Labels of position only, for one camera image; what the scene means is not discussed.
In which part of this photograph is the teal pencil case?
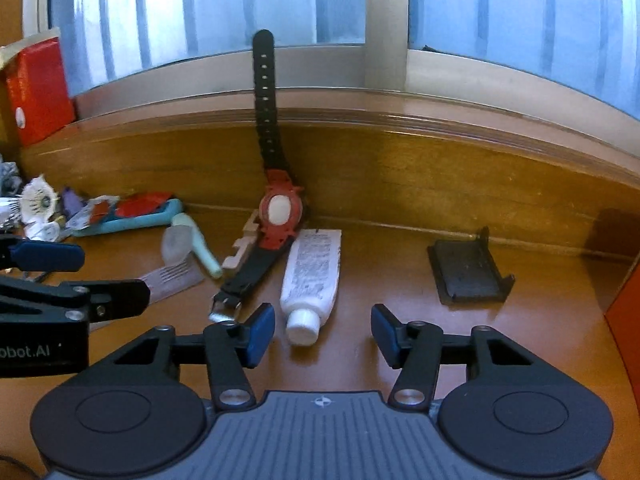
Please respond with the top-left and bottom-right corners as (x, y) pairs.
(75, 198), (184, 237)

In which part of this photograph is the red crumpled plastic piece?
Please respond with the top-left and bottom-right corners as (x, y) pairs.
(117, 192), (173, 216)

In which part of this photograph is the translucent small cap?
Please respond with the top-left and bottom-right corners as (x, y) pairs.
(161, 225), (193, 263)

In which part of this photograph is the black plastic holder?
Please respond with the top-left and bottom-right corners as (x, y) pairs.
(427, 226), (516, 305)

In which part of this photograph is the orange cardboard box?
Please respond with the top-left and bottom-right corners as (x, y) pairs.
(604, 255), (640, 366)

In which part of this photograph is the transparent protractor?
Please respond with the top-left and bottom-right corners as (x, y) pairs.
(70, 200), (118, 231)

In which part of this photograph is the sliding glass window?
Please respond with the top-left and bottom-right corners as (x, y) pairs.
(22, 0), (640, 121)

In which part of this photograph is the white squeeze tube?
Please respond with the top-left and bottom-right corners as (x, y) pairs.
(279, 228), (343, 346)

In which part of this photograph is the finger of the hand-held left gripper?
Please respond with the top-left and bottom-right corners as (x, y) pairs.
(0, 277), (151, 322)
(0, 237), (85, 273)

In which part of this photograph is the red black wristwatch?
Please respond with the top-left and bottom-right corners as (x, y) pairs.
(209, 29), (307, 323)

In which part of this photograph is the wooden desktop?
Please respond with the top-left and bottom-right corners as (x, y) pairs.
(0, 200), (640, 461)

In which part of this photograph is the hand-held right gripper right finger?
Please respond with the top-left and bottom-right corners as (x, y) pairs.
(372, 304), (546, 409)

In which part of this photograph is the mint green handle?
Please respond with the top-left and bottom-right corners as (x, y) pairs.
(170, 213), (223, 279)

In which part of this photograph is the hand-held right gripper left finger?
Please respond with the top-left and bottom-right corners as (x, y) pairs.
(92, 304), (277, 411)

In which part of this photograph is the white round fan part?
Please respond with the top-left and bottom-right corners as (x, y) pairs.
(20, 175), (61, 223)

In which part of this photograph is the metal stencil ruler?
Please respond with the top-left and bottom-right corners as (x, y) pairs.
(135, 259), (206, 306)

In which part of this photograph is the notched wooden puzzle piece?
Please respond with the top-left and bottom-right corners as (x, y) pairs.
(222, 210), (261, 271)

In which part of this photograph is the red box with cream lid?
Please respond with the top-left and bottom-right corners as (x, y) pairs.
(0, 35), (76, 147)

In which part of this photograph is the purple plastic item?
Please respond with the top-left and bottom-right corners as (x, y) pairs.
(60, 187), (86, 216)

